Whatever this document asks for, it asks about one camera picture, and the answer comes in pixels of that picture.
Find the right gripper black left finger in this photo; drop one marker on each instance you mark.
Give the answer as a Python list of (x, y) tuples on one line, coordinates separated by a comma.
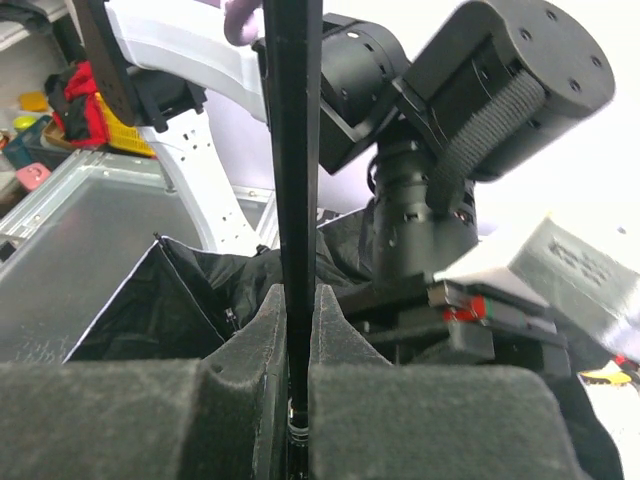
[(222, 417)]

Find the pink small container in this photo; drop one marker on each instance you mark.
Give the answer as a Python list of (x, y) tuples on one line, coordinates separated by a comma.
[(32, 176)]

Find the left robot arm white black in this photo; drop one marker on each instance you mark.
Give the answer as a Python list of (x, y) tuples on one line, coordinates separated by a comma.
[(497, 83)]

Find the lilac umbrella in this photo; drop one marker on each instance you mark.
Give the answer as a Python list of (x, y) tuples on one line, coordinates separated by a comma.
[(319, 220)]

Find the red black cloth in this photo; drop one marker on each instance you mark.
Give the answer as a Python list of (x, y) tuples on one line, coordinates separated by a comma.
[(72, 95)]

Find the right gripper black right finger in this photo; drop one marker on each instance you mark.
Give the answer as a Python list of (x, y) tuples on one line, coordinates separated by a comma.
[(373, 420)]

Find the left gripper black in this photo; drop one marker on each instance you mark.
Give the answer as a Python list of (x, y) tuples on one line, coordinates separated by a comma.
[(418, 320)]

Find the yellow plastic basket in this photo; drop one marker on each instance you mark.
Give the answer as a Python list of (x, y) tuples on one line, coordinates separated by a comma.
[(120, 136)]

